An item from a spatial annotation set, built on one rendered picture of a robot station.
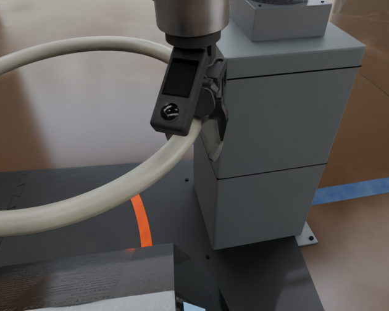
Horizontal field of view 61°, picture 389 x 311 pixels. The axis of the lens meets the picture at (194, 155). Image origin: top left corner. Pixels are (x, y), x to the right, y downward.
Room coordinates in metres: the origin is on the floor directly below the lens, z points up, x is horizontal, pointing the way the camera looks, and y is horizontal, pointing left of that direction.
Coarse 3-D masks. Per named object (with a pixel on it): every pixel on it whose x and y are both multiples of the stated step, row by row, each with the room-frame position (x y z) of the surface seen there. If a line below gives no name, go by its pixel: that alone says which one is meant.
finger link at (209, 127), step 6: (204, 120) 0.40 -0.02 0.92; (210, 120) 0.39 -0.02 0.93; (216, 120) 0.39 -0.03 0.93; (204, 126) 0.39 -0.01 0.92; (210, 126) 0.39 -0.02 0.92; (216, 126) 0.39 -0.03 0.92; (204, 132) 0.39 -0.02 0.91; (210, 132) 0.39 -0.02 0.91; (216, 132) 0.39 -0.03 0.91; (210, 138) 0.39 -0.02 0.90; (216, 138) 0.39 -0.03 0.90; (210, 144) 0.39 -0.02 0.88; (216, 144) 0.39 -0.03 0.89; (222, 144) 0.40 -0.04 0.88; (210, 150) 0.39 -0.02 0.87; (216, 150) 0.39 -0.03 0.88; (210, 156) 0.39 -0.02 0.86; (216, 156) 0.39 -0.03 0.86
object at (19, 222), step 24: (48, 48) 0.67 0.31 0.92; (72, 48) 0.68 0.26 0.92; (96, 48) 0.68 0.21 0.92; (120, 48) 0.67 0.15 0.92; (144, 48) 0.64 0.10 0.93; (168, 48) 0.62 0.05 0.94; (0, 72) 0.61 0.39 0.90; (192, 120) 0.39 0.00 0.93; (168, 144) 0.34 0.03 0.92; (192, 144) 0.36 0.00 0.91; (144, 168) 0.30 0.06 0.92; (168, 168) 0.31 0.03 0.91; (96, 192) 0.27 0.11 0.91; (120, 192) 0.27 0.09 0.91; (0, 216) 0.24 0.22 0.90; (24, 216) 0.24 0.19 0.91; (48, 216) 0.24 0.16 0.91; (72, 216) 0.24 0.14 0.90
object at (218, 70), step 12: (168, 36) 0.40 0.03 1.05; (204, 36) 0.39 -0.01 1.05; (216, 36) 0.40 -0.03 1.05; (192, 48) 0.38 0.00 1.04; (204, 48) 0.41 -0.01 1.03; (216, 60) 0.46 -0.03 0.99; (216, 72) 0.42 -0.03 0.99; (204, 84) 0.39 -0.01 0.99; (216, 84) 0.41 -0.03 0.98; (204, 96) 0.39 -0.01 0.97; (216, 96) 0.40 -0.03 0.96; (204, 108) 0.39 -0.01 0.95
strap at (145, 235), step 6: (132, 198) 1.07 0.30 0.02; (138, 198) 1.07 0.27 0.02; (138, 204) 1.03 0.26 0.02; (138, 210) 0.99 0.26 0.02; (144, 210) 0.99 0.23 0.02; (138, 216) 0.96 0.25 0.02; (144, 216) 0.96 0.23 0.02; (138, 222) 0.92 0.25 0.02; (144, 222) 0.92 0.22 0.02; (144, 228) 0.89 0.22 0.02; (144, 234) 0.86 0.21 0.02; (150, 234) 0.86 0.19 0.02; (144, 240) 0.83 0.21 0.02; (150, 240) 0.83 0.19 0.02; (144, 246) 0.80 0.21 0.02
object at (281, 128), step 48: (240, 48) 0.84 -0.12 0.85; (288, 48) 0.84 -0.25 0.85; (336, 48) 0.85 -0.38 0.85; (240, 96) 0.79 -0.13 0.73; (288, 96) 0.82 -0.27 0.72; (336, 96) 0.85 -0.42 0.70; (240, 144) 0.80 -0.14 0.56; (288, 144) 0.83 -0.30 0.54; (240, 192) 0.80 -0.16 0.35; (288, 192) 0.84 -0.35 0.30; (240, 240) 0.81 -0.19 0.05
